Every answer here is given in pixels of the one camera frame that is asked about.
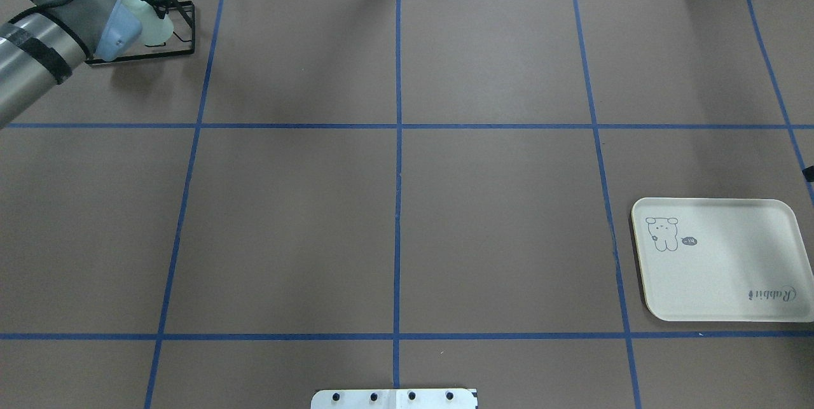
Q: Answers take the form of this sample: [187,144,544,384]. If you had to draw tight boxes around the mint green cup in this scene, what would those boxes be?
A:
[121,0,174,47]

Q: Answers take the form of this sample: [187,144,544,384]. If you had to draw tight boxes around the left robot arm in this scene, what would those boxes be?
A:
[1,0,142,126]

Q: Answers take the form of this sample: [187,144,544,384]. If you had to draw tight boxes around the cream rabbit tray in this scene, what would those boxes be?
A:
[631,197,812,322]

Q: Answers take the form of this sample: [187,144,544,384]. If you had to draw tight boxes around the black wire cup rack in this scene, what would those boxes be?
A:
[85,1,196,66]

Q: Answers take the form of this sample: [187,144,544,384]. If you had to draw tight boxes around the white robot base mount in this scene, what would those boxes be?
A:
[310,388,479,408]

